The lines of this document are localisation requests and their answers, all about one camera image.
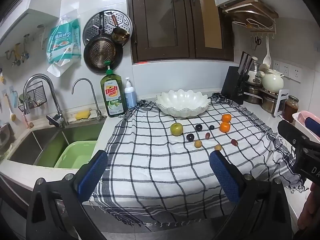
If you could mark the white scalloped bowl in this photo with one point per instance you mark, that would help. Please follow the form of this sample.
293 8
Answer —
182 102

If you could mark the paper towel bag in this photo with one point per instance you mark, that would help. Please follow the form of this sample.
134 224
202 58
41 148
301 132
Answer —
63 45

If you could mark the white plastic spoon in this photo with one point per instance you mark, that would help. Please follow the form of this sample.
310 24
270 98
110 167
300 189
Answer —
267 58

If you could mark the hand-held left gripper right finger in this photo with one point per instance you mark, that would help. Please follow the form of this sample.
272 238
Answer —
225 177

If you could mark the small yellow longan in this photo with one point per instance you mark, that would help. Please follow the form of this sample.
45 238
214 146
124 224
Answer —
218 147
198 144

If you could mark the black white checked cloth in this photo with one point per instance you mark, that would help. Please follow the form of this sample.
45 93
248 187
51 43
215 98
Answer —
150 175

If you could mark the green plastic basin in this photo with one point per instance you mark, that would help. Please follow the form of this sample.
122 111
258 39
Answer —
75 155

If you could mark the wooden cutting board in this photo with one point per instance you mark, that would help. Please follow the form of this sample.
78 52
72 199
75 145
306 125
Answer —
252 7

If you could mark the cream ceramic teapot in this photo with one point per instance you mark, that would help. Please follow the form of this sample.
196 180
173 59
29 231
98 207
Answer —
272 81

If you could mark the blue pump bottle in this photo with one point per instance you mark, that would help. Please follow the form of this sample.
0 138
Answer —
130 96

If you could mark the yellow bicycle wall hook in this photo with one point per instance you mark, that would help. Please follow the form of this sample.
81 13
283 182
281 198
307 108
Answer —
16 52

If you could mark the pink white plastic basket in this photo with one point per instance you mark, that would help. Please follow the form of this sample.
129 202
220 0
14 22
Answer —
300 116

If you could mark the brass ladle pot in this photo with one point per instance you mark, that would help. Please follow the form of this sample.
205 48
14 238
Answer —
120 36

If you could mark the person's right hand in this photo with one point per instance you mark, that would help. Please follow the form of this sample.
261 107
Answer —
310 205

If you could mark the green dish soap bottle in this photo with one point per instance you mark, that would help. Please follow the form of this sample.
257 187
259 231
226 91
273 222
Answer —
113 97

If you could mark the thin chrome faucet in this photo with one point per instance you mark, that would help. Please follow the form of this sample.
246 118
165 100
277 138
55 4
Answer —
99 115

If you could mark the brown sauce jar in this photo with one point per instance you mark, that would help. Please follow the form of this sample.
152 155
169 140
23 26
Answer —
290 108

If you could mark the orange tangerine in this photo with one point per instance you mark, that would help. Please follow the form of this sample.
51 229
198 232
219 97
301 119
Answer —
224 127
226 118

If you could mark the steel steamer plate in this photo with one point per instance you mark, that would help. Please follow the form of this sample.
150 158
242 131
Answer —
123 20

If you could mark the green apple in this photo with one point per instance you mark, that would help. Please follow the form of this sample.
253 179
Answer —
176 129

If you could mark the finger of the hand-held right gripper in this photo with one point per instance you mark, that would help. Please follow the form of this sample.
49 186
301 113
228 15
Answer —
290 131
313 127

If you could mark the white wall outlet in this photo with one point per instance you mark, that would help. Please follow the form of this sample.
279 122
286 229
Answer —
285 69
296 73
276 65

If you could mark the brown glass cabinet door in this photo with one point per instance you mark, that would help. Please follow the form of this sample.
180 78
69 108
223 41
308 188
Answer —
225 42
140 30

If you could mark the yellow sponge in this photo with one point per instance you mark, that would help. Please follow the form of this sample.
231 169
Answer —
83 115

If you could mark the large chrome faucet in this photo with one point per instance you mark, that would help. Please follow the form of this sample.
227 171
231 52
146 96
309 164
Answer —
58 121

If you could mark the black scissors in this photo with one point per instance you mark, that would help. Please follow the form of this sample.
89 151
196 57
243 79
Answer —
258 41

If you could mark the perforated strainer pan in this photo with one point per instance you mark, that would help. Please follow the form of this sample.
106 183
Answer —
101 53

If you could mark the steel sink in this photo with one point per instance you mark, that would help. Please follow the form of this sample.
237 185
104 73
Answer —
45 145

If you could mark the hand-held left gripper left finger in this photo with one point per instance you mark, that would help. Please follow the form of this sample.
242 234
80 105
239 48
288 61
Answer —
92 173

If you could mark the white lidded pot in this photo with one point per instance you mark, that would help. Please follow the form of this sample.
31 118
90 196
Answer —
253 76

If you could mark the dark purple plum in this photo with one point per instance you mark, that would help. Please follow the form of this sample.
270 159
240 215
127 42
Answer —
190 137
198 127

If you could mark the black knife block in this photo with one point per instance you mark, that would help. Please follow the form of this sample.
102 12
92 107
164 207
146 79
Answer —
232 85

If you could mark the red oval jujube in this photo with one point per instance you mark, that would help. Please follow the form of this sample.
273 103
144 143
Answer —
234 142

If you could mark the stainless steel pot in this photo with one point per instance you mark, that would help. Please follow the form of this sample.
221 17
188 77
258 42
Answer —
252 96
269 104

